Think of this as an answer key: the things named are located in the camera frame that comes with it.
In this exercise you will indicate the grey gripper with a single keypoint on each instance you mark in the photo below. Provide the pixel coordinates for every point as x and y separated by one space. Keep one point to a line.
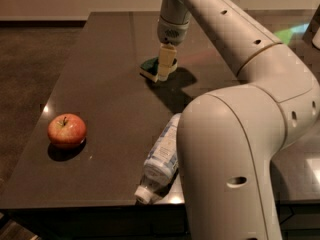
172 33

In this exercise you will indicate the dark table cabinet front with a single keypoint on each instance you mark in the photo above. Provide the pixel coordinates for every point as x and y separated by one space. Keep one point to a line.
145 222

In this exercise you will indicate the red apple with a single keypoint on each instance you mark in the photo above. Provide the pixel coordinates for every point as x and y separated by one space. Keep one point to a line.
67 131

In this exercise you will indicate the green and yellow sponge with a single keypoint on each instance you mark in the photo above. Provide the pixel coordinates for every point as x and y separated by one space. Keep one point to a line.
151 70

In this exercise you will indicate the clear plastic water bottle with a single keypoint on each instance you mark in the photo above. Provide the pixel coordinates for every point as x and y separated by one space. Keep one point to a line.
160 165

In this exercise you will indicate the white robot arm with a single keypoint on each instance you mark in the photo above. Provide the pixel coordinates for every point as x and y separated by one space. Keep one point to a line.
227 137

